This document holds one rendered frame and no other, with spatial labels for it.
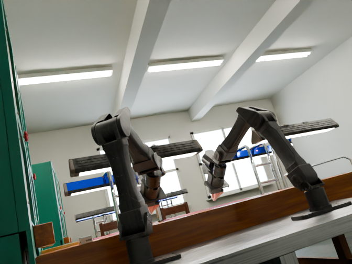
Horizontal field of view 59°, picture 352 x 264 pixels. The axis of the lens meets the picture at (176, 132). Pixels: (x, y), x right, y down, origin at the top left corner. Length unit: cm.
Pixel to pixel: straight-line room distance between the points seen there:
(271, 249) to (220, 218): 41
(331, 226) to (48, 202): 354
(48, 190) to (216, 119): 454
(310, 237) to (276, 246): 10
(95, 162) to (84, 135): 534
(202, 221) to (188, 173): 573
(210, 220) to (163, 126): 591
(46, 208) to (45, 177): 37
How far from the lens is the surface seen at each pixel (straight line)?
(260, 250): 78
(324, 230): 88
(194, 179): 687
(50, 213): 407
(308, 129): 199
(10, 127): 106
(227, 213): 119
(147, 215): 88
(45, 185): 412
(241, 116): 124
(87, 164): 137
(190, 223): 112
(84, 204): 643
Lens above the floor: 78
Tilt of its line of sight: 15 degrees up
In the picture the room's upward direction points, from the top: 15 degrees counter-clockwise
